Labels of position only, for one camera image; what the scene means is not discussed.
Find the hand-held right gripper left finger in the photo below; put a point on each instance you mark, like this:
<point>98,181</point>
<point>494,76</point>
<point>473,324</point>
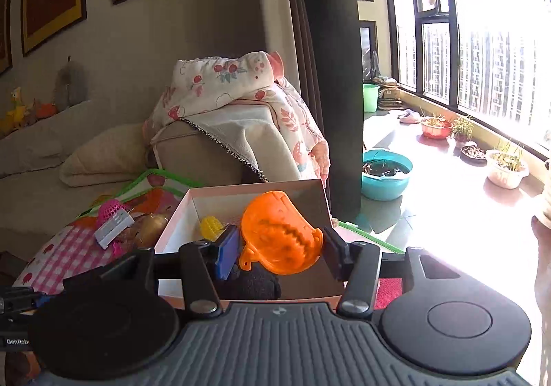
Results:
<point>226,252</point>

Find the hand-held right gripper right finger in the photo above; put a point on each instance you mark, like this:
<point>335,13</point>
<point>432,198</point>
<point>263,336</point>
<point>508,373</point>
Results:
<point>338,259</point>

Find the pink cardboard box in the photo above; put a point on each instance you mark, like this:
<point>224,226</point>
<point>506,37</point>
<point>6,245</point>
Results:
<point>301,198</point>

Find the grey white plastic toy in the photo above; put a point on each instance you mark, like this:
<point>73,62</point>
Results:
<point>112,228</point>

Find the pink mesh plastic toy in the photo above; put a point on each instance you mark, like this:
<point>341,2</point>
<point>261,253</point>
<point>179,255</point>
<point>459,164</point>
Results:
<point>109,209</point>

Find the yellow plastic toy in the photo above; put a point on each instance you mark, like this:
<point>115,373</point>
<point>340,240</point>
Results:
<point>211,227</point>

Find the black plush toy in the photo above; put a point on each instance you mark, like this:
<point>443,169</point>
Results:
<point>254,284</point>

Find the colourful printed play mat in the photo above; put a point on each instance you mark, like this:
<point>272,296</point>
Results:
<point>64,256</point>

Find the teal plastic basin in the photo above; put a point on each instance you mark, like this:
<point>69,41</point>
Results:
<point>385,188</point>

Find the beige sofa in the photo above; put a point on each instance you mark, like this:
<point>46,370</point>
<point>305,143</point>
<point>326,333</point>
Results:
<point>38,200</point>

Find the cream folded blanket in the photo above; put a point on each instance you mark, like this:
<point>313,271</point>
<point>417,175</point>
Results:
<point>103,157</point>

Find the pale slippers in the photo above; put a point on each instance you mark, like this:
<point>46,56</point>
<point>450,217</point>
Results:
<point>409,116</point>

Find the red flower pot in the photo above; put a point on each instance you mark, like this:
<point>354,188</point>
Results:
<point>434,129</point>

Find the green plastic bucket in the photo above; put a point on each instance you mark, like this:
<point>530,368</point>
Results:
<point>370,97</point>

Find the dark shallow plant dish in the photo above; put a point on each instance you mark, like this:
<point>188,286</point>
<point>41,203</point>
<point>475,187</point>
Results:
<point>472,153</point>

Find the floral printed quilt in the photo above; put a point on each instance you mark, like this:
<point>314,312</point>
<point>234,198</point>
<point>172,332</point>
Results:
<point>206,80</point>

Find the small potted green plant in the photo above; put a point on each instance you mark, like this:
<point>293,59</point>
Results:
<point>462,129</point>

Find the white plant pot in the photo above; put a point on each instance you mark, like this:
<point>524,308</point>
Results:
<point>506,175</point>

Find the brown plush toy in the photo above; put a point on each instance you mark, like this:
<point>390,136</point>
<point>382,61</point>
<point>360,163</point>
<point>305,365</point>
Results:
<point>32,112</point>

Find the orange plush toy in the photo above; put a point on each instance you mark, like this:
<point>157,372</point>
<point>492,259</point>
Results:
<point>45,110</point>

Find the grey neck pillow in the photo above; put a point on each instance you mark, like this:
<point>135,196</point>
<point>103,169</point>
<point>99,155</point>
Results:
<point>71,82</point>

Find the dark window frame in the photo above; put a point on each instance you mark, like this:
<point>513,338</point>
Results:
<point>451,24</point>

